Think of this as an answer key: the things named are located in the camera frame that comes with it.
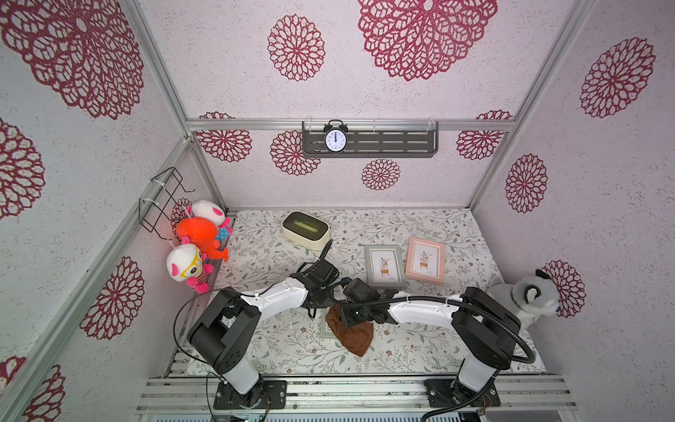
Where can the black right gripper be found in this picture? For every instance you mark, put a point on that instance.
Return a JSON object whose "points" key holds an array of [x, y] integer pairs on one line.
{"points": [[351, 315]]}

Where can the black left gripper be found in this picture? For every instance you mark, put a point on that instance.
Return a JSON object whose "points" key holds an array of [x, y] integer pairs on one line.
{"points": [[327, 292]]}

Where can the brown cloth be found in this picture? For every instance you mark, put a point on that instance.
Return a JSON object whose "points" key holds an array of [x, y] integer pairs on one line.
{"points": [[357, 340]]}

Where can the green picture frame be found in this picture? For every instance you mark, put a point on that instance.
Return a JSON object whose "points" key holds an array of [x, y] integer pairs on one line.
{"points": [[385, 267], [325, 332]]}

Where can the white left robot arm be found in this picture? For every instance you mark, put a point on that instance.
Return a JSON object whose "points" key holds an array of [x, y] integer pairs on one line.
{"points": [[224, 331]]}

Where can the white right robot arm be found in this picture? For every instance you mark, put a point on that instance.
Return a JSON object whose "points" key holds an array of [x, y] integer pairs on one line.
{"points": [[488, 330]]}

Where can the cream tissue box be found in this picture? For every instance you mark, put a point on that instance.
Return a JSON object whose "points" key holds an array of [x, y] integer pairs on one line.
{"points": [[306, 230]]}

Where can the orange plush toy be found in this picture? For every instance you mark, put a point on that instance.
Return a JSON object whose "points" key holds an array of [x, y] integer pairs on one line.
{"points": [[202, 233]]}

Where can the white plush with glasses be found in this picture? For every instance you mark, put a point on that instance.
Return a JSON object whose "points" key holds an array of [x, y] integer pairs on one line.
{"points": [[185, 263]]}

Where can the white pink plush toy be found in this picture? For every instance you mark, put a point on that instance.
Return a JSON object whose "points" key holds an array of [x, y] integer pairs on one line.
{"points": [[209, 211]]}

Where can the black alarm clock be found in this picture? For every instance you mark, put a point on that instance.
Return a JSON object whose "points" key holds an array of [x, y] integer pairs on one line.
{"points": [[335, 135]]}

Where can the grey husky plush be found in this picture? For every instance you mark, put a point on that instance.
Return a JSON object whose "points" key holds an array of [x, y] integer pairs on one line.
{"points": [[529, 299]]}

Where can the pink picture frame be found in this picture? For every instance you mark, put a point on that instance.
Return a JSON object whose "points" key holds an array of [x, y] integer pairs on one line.
{"points": [[426, 261]]}

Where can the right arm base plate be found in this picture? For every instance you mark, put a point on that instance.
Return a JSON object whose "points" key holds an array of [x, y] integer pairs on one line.
{"points": [[442, 393]]}

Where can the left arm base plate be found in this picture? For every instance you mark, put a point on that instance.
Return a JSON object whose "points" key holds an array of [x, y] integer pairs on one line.
{"points": [[264, 395]]}

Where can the grey wall shelf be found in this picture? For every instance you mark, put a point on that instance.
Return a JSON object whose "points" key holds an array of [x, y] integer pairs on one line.
{"points": [[375, 143]]}

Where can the black wire basket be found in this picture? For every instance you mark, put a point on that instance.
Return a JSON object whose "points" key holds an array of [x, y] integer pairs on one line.
{"points": [[163, 206]]}

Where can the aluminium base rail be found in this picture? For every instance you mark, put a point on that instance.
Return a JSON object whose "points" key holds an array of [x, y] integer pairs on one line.
{"points": [[353, 395]]}

